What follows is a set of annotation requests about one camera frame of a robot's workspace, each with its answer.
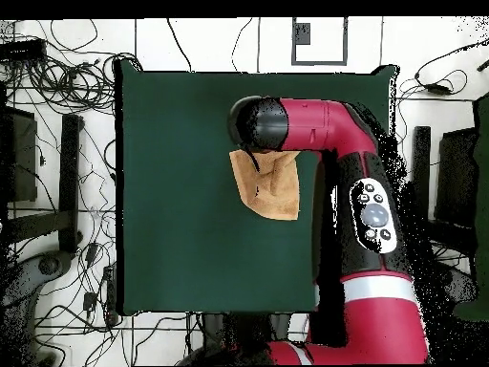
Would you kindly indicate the green cloth sheet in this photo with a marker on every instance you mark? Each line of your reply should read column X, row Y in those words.
column 482, row 191

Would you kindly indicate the dark green table cloth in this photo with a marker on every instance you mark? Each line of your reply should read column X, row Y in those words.
column 172, row 191

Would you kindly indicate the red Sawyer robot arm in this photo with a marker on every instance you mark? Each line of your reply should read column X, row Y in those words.
column 317, row 122

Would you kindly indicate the grey square floor frame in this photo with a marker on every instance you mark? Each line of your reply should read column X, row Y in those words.
column 319, row 63

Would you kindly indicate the black socket strip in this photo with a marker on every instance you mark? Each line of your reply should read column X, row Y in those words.
column 110, row 290

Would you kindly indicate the tan terry towel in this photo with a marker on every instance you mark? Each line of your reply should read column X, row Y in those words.
column 275, row 198

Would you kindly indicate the black power strip box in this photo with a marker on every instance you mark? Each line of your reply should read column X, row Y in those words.
column 23, row 49

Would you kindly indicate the black stand bar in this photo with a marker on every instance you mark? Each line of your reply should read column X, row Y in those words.
column 69, row 172
column 420, row 160

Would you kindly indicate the dark grey chair base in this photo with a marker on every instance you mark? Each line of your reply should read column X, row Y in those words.
column 458, row 283
column 49, row 265

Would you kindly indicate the small black plug adapter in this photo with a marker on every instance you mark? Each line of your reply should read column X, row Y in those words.
column 89, row 301

